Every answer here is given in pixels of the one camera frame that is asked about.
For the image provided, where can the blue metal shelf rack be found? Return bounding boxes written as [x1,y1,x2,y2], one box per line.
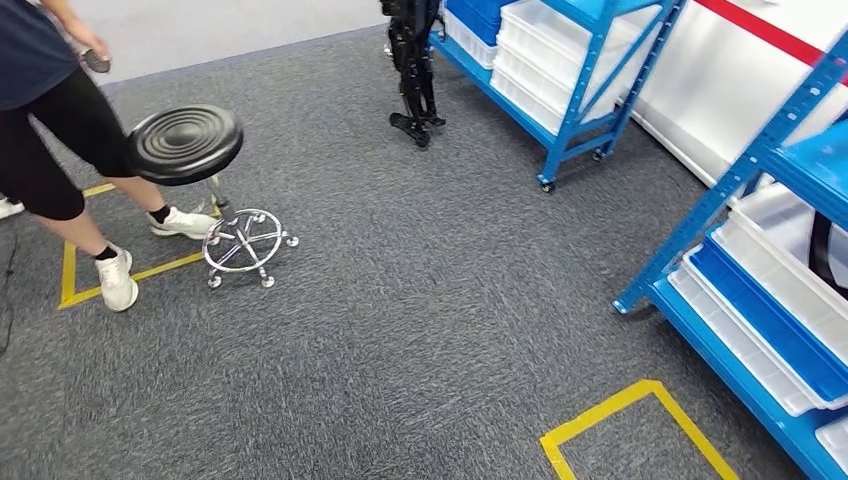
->
[612,26,848,480]
[429,0,687,195]

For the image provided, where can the black round seat stool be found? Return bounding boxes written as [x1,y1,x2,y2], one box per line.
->
[127,104,301,291]

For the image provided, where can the white platform with red stripe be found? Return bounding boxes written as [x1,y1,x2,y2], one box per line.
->
[622,0,848,190]

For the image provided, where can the person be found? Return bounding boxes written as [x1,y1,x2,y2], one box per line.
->
[0,0,220,314]

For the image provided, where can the black curved bracket part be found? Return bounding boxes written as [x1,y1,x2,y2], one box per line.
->
[808,211,848,301]

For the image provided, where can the black humanoid robot legs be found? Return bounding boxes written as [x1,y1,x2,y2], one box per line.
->
[379,0,447,150]

